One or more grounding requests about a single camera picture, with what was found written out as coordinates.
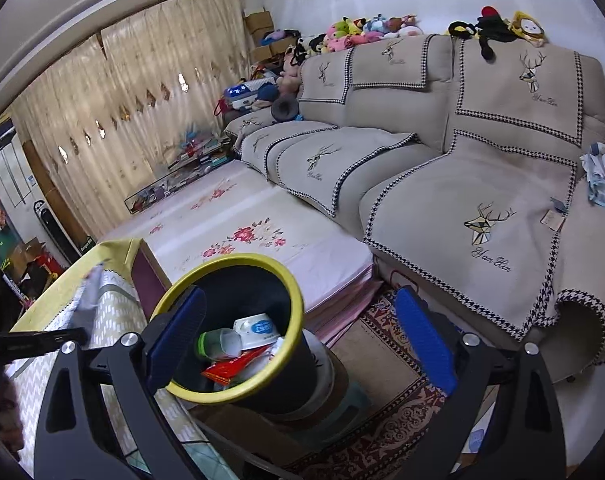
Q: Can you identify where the black red plush toy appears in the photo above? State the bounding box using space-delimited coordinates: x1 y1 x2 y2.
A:
475 6 516 61

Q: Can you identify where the wooden coffee table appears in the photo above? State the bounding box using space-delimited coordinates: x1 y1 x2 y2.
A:
132 250 171 322

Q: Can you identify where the person's left forearm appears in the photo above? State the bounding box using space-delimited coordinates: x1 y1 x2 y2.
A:
0 362 24 457

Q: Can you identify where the red bag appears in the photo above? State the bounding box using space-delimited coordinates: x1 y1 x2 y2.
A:
30 255 64 281

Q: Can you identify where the floral print mat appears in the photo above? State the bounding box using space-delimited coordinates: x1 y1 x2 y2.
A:
95 160 379 342

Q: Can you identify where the white yogurt tub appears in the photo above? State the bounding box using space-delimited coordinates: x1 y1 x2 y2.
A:
232 312 278 351

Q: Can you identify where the white blue cloth pile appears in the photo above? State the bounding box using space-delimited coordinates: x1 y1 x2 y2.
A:
579 142 605 209

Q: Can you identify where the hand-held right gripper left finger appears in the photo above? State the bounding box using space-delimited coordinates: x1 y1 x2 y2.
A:
35 286 206 480

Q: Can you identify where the patterned tablecloth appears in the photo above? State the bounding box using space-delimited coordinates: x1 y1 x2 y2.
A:
7 237 214 480

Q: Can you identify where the grey neck pillow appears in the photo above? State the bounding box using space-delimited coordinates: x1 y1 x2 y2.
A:
271 96 300 124

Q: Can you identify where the clear cup with green label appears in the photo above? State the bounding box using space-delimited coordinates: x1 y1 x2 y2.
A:
197 328 244 361

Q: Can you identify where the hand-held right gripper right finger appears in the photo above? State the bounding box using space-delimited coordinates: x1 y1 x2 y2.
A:
395 287 567 480

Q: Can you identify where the pile of books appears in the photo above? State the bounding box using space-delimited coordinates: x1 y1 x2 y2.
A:
125 130 234 214

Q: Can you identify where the red patterned rug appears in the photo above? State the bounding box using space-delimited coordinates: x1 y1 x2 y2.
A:
327 290 504 480

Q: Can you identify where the row of plush toys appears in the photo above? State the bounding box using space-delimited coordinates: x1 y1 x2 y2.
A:
260 10 424 62

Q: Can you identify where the black tower fan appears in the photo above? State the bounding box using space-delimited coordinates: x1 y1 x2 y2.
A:
32 200 84 266

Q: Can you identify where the beige sofa with deer covers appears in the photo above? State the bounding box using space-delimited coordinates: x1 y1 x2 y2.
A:
225 32 605 387

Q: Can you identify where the stack of cardboard boxes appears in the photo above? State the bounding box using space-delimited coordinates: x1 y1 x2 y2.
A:
245 10 276 64

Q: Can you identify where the blue and red snack box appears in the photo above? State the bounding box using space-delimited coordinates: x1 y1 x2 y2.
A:
202 345 278 386

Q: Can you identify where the black bin with yellow rim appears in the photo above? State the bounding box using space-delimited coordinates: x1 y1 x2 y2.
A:
151 253 334 414

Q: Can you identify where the black yellow plush toy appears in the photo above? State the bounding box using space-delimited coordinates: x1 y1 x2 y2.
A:
448 20 479 40

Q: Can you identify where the blue star print bag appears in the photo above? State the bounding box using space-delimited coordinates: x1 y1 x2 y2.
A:
224 82 264 101

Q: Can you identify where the white standing air conditioner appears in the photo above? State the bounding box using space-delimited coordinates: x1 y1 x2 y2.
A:
0 132 36 209

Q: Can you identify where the beige embroidered curtain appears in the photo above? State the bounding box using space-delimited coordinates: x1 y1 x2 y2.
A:
7 0 256 241

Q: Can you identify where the open cardboard box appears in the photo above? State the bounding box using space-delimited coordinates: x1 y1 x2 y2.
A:
10 237 46 271

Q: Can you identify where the yellow lion plush toy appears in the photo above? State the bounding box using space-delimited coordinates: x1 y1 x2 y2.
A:
507 10 547 47

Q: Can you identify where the green plastic stool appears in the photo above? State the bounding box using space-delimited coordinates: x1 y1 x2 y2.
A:
327 381 376 424

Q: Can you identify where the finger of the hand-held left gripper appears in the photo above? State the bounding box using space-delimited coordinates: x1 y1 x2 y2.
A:
0 327 88 361

